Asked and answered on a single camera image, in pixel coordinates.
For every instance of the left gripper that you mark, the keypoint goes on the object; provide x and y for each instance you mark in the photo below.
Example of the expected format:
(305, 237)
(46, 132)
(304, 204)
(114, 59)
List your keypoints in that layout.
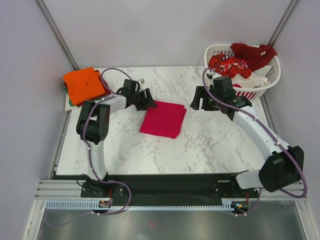
(148, 103)

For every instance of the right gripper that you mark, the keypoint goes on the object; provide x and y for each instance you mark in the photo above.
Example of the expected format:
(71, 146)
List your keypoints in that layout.
(201, 92)

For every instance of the pink t-shirt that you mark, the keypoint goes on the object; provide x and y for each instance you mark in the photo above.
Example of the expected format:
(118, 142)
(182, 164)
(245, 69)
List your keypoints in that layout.
(165, 120)

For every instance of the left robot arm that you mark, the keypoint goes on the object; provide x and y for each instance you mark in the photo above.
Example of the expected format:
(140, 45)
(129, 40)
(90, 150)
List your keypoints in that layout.
(94, 119)

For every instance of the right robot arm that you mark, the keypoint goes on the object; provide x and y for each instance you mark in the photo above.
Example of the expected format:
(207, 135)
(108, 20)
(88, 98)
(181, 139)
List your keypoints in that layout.
(283, 164)

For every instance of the red patterned white t-shirt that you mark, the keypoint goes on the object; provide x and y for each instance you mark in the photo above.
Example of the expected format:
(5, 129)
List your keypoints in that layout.
(241, 75)

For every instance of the white laundry basket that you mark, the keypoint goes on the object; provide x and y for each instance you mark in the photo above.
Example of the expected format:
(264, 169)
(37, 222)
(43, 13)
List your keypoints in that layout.
(272, 71)

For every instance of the dark red t-shirt in basket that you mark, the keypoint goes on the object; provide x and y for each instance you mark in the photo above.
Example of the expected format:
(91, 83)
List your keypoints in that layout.
(255, 57)

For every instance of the folded orange t-shirt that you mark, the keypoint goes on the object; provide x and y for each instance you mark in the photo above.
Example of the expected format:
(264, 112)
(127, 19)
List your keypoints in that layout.
(72, 78)

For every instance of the folded green t-shirt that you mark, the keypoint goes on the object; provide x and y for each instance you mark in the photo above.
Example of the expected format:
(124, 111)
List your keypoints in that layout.
(81, 92)

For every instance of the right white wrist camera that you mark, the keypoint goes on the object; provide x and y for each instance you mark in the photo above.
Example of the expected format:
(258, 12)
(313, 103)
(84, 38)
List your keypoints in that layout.
(211, 75)

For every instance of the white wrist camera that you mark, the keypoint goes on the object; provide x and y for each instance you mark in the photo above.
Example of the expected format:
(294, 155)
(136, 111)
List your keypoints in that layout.
(141, 81)
(211, 75)

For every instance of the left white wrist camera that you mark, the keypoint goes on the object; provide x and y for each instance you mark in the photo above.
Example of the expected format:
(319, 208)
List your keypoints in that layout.
(141, 81)

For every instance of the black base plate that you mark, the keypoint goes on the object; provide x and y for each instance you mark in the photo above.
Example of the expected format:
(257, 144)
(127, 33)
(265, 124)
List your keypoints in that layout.
(200, 188)

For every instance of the white slotted cable duct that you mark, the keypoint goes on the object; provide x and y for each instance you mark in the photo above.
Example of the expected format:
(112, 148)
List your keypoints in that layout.
(99, 205)

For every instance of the aluminium frame rail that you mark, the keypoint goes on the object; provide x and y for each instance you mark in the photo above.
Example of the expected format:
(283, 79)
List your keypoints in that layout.
(69, 189)

